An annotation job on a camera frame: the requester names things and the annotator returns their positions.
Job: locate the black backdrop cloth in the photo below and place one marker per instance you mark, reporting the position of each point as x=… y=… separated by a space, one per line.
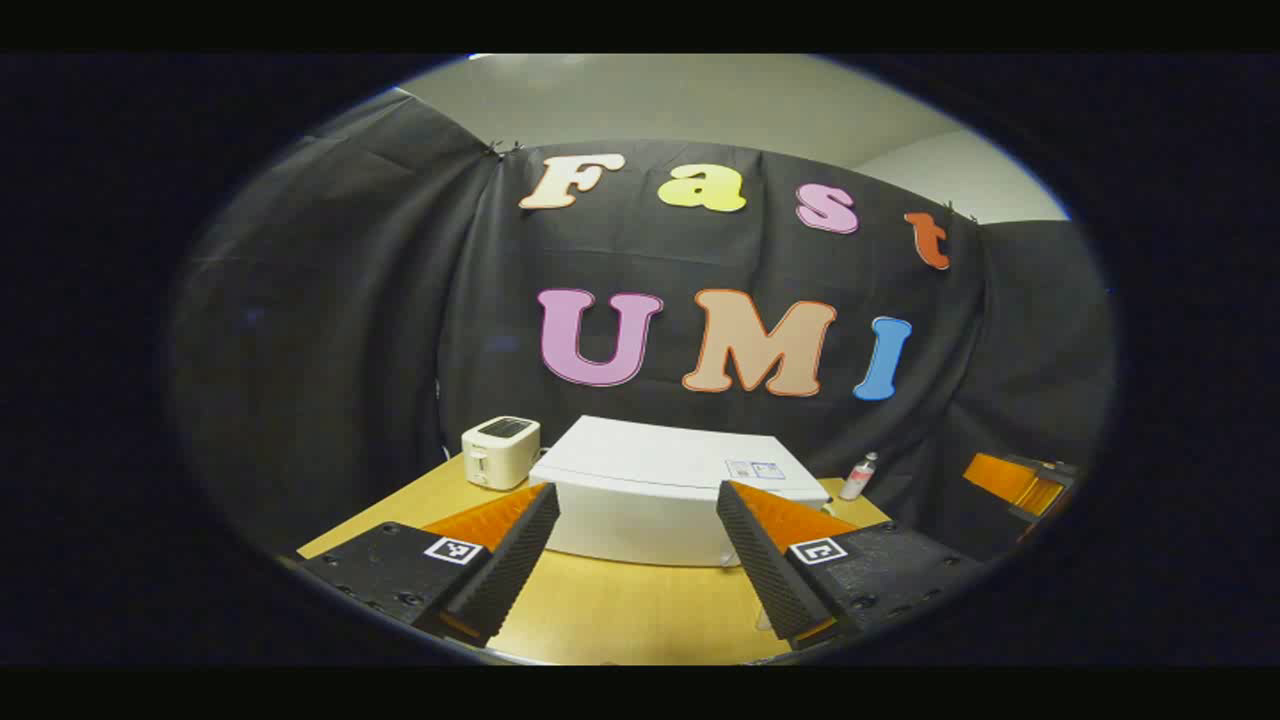
x=350 y=300

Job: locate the white toaster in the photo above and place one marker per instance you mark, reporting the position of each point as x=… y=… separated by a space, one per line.
x=500 y=455

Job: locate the clear bottle with pink label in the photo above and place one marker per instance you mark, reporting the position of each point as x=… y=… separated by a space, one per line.
x=857 y=482

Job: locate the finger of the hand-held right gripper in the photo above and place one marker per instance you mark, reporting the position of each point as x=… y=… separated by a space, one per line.
x=1010 y=478

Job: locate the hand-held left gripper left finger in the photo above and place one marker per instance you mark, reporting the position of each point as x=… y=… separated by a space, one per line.
x=510 y=570

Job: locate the white microwave oven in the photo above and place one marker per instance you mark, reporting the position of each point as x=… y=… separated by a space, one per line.
x=640 y=500

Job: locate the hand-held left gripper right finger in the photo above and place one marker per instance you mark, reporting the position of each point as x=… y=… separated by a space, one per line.
x=765 y=570

